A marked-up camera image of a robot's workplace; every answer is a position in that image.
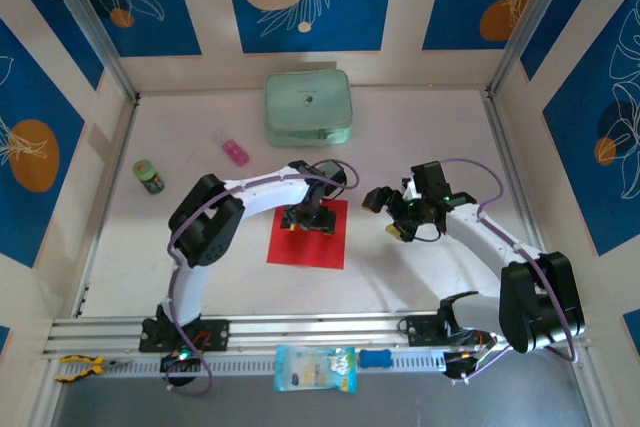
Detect mint green zip pouch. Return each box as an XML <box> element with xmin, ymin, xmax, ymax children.
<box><xmin>263</xmin><ymin>69</ymin><xmax>355</xmax><ymax>148</ymax></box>

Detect blue bone-shaped eraser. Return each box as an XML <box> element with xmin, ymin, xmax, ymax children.
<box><xmin>359</xmin><ymin>348</ymin><xmax>392</xmax><ymax>369</ymax></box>

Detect light blue wet wipes pack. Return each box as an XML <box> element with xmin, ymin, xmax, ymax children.
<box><xmin>273</xmin><ymin>344</ymin><xmax>359</xmax><ymax>394</ymax></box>

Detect black base control board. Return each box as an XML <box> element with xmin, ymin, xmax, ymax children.
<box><xmin>159</xmin><ymin>350</ymin><xmax>201</xmax><ymax>388</ymax></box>
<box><xmin>442</xmin><ymin>349</ymin><xmax>496</xmax><ymax>383</ymax></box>

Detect small green bottle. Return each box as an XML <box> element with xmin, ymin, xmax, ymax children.
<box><xmin>132</xmin><ymin>159</ymin><xmax>166</xmax><ymax>196</ymax></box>

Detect yellow black pliers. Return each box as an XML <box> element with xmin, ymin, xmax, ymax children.
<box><xmin>53</xmin><ymin>354</ymin><xmax>134</xmax><ymax>383</ymax></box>

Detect thin black right camera cable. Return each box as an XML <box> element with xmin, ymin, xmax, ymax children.
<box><xmin>413</xmin><ymin>223</ymin><xmax>445</xmax><ymax>244</ymax></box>

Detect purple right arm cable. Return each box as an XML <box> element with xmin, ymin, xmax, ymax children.
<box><xmin>439</xmin><ymin>156</ymin><xmax>584</xmax><ymax>383</ymax></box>

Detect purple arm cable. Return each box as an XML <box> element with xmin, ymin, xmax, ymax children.
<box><xmin>163</xmin><ymin>159</ymin><xmax>362</xmax><ymax>397</ymax></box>
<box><xmin>439</xmin><ymin>156</ymin><xmax>584</xmax><ymax>383</ymax></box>

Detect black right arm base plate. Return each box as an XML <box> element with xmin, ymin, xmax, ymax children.
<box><xmin>399</xmin><ymin>314</ymin><xmax>496</xmax><ymax>348</ymax></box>

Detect aluminium mounting rail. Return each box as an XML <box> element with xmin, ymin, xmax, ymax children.
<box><xmin>42</xmin><ymin>309</ymin><xmax>596</xmax><ymax>361</ymax></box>

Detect aluminium side rail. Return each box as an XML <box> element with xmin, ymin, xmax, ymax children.
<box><xmin>483</xmin><ymin>91</ymin><xmax>546</xmax><ymax>253</ymax></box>
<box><xmin>72</xmin><ymin>94</ymin><xmax>141</xmax><ymax>319</ymax></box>

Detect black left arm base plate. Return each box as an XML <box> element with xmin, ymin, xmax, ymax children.
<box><xmin>138</xmin><ymin>316</ymin><xmax>231</xmax><ymax>353</ymax></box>

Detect multicoloured wire bundle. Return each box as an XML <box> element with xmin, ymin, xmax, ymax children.
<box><xmin>467</xmin><ymin>329</ymin><xmax>496</xmax><ymax>356</ymax></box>

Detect slotted grey cable duct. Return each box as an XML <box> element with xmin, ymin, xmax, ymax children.
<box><xmin>54</xmin><ymin>346</ymin><xmax>451</xmax><ymax>381</ymax></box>

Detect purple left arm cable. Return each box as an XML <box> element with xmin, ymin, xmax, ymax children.
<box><xmin>163</xmin><ymin>159</ymin><xmax>362</xmax><ymax>397</ymax></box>

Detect aluminium frame post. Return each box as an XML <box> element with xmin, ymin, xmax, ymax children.
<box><xmin>35</xmin><ymin>0</ymin><xmax>141</xmax><ymax>103</ymax></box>
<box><xmin>485</xmin><ymin>0</ymin><xmax>617</xmax><ymax>98</ymax></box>

